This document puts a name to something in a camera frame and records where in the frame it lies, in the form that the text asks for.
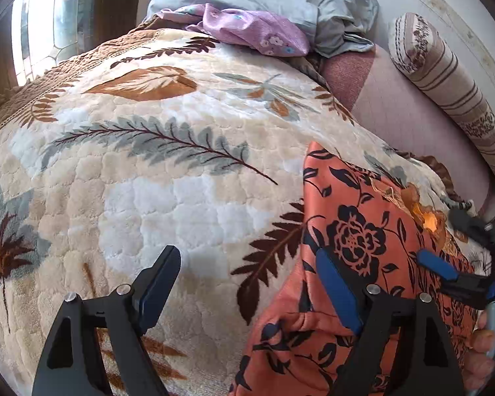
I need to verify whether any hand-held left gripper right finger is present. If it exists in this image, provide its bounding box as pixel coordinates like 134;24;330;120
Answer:
315;248;468;396

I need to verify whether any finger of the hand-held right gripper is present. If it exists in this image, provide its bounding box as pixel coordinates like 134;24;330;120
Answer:
448;208;495;249
416;250;495;311

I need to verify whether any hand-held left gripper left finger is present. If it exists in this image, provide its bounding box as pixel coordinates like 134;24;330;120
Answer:
32;245;182;396

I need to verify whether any orange black floral garment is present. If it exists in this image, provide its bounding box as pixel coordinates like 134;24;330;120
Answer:
229;140;492;396

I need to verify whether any person's right hand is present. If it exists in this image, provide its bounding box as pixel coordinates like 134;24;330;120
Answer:
463;310;495;393

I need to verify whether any cream leaf print blanket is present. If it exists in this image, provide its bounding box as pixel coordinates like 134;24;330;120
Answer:
0;25;494;396

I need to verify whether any pink bed sheet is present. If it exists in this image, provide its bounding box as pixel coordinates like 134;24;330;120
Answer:
319;43;495;220

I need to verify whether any striped bolster pillow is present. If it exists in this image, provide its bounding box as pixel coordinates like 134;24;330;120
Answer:
388;12;495;199

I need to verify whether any cream floral headboard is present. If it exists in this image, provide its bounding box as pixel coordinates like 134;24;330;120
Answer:
375;0;495;100

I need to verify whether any purple floral cloth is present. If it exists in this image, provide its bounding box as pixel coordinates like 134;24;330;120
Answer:
157;3;311;57

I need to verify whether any window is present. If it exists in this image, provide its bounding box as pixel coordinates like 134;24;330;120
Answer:
10;0;99;88

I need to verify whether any brown wooden window frame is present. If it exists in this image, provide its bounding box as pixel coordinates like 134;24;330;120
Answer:
94;0;146;50

